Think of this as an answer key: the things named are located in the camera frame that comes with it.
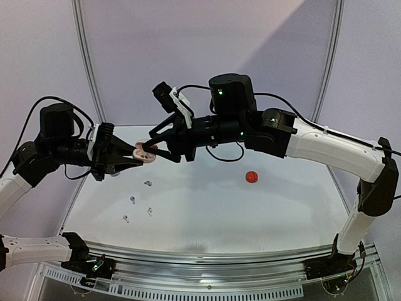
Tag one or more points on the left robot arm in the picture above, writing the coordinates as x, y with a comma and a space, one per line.
57, 145

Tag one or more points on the aluminium front rail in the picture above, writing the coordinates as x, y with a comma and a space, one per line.
157, 275

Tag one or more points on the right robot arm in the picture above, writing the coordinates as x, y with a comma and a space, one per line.
279, 133

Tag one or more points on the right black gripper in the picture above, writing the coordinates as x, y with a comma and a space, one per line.
183, 142

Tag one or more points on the pink-white earbud charging case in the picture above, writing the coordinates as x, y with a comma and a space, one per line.
144, 153

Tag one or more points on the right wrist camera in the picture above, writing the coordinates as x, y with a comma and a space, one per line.
172, 101

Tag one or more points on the aluminium corner post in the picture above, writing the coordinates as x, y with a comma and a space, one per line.
329, 58
77, 7

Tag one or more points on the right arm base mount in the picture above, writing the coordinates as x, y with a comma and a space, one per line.
333, 264

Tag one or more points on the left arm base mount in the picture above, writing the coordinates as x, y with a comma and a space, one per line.
91, 266

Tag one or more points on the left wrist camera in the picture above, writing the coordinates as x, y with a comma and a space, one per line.
99, 139

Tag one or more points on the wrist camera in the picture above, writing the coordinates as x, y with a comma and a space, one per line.
172, 101
99, 139

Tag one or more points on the red earbud charging case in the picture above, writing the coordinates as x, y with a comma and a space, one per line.
252, 177

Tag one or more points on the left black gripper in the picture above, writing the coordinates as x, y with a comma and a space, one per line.
114, 166

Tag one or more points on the left aluminium corner post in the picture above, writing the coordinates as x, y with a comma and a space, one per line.
77, 7

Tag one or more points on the right aluminium corner post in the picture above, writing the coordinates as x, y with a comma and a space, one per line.
329, 58

